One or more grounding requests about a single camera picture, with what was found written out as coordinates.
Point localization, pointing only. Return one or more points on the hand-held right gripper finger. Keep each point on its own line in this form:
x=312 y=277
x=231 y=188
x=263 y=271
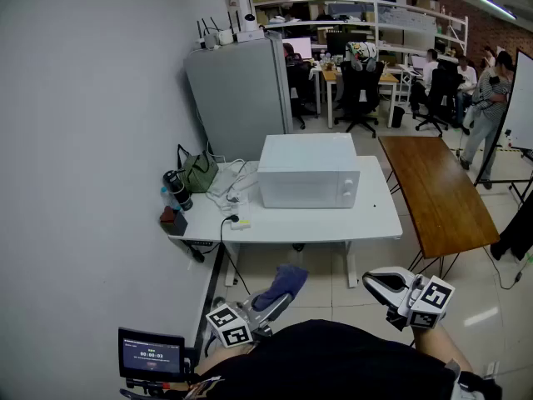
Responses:
x=385 y=296
x=391 y=270

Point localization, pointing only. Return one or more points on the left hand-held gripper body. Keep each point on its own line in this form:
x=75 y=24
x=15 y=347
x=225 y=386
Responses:
x=229 y=327

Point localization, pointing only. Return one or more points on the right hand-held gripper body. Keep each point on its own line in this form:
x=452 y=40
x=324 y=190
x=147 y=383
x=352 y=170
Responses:
x=429 y=302

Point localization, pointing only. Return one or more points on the blue cleaning cloth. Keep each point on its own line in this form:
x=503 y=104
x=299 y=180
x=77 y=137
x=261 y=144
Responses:
x=287 y=279

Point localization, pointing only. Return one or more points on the person's left forearm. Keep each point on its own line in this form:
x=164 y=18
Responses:
x=210 y=363

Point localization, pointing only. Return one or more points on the person's right forearm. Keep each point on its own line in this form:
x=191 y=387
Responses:
x=441 y=348

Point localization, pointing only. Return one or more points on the person's black shirt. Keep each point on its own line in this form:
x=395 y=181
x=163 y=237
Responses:
x=333 y=361

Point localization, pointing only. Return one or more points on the small black monitor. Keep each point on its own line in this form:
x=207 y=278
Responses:
x=150 y=354

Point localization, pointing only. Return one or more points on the white desk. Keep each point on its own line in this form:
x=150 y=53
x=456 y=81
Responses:
x=316 y=225

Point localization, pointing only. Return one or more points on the white power strip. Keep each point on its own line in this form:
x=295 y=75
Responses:
x=243 y=211

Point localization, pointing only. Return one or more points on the wooden table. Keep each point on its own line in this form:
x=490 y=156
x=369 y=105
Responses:
x=437 y=190

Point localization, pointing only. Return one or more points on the black insulated bottle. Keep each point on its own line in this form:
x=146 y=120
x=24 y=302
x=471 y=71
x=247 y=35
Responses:
x=178 y=190

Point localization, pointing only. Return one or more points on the clear water bottle blue cap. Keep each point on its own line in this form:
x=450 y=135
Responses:
x=167 y=196

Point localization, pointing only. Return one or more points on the green striped bag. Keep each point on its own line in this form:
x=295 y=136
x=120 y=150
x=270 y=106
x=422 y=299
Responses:
x=195 y=173

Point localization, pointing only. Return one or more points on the black trash bin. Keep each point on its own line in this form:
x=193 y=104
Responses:
x=398 y=117

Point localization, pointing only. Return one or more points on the black office chair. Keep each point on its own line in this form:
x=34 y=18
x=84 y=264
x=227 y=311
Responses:
x=437 y=98
x=300 y=90
x=360 y=94

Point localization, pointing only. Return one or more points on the black office chairs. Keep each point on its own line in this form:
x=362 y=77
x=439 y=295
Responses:
x=331 y=75

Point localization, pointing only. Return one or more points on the plush toy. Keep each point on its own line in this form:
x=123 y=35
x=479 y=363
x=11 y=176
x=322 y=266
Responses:
x=361 y=52

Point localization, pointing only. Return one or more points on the lit white monitor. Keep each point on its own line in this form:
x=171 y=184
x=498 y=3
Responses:
x=297 y=47

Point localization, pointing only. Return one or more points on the white shelf unit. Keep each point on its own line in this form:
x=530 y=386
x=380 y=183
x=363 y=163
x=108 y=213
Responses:
x=300 y=24

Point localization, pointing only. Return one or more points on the white flat box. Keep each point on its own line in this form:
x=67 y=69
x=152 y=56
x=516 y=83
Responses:
x=250 y=36

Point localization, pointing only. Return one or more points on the white router with antennas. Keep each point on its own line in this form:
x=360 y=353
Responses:
x=206 y=39
x=227 y=36

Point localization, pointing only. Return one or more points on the ceiling light tube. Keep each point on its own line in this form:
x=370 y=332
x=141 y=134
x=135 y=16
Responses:
x=495 y=6

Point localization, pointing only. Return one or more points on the white round camera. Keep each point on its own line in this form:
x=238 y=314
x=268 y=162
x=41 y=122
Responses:
x=250 y=22

